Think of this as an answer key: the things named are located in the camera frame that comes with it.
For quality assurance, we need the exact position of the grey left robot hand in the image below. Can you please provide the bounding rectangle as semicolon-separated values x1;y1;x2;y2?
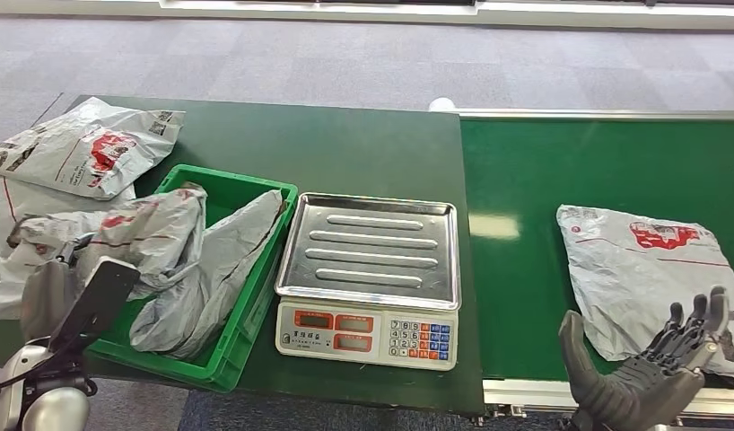
19;232;98;343

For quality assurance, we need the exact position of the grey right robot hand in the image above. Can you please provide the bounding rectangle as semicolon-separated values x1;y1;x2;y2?
558;286;730;431

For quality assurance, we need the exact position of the grey red-print mailer package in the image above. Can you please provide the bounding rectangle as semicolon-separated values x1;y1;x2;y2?
7;182;209;302
555;204;734;385

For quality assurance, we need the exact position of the large white red-line package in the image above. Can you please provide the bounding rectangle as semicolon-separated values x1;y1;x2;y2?
0;177;136;322

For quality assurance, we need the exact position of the flat grey red-print mailer package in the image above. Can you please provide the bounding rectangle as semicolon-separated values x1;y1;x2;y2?
555;204;734;385

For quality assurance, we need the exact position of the white red-print QR-code package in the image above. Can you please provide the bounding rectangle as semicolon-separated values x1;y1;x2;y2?
0;96;186;200

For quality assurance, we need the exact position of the plain grey mailer package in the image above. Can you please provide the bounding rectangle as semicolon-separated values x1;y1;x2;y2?
128;189;285;361

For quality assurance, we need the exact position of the green plastic basket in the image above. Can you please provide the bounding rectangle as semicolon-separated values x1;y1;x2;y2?
84;163;299;394

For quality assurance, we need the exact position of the green conveyor belt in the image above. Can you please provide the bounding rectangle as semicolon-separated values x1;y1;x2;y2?
460;118;734;391

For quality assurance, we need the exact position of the white electronic scale body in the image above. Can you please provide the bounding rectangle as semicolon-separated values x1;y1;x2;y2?
275;295;459;373

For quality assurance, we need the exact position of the stainless steel scale tray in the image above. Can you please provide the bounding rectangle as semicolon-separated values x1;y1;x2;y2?
275;191;461;312

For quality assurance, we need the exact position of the white baseboard ledge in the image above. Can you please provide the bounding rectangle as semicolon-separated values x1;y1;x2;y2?
0;0;734;32

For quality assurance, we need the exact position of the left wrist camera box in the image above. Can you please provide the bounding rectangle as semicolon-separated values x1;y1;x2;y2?
48;257;141;358

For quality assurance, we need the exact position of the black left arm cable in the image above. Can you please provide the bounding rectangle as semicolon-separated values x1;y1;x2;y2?
0;350;77;395

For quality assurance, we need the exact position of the aluminium conveyor frame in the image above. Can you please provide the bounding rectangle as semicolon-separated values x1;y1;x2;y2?
454;109;734;425

